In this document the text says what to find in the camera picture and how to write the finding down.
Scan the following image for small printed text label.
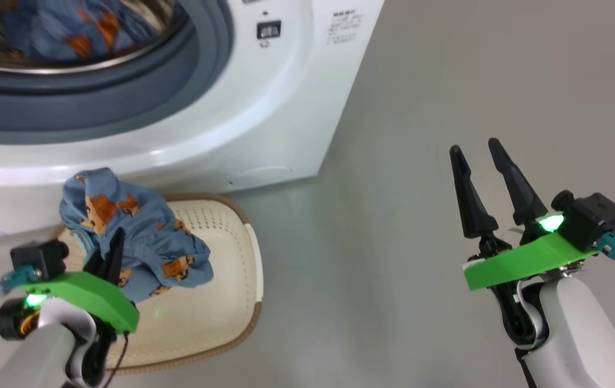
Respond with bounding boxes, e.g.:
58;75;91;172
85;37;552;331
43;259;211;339
327;10;364;45

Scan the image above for white front-load washing machine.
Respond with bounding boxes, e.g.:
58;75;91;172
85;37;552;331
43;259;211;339
0;0;386;243

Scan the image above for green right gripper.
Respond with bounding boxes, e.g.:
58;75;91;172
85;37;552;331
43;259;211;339
449;138;600;292

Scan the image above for cream perforated laundry basket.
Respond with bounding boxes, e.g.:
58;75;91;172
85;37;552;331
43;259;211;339
57;194;264;376

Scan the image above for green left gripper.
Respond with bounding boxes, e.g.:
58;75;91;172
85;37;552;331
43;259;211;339
24;229;140;333

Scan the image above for blue bear-print garment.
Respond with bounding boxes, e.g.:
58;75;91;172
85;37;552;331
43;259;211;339
59;167;215;303

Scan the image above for round white filter cover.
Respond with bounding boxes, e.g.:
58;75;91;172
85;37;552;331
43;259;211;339
237;164;293;186

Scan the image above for thin dark left arm cable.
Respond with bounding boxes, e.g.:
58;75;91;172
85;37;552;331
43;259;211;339
101;331;130;388

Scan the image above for blue bear-print shirt cream lining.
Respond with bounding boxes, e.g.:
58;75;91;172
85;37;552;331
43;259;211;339
3;0;173;60

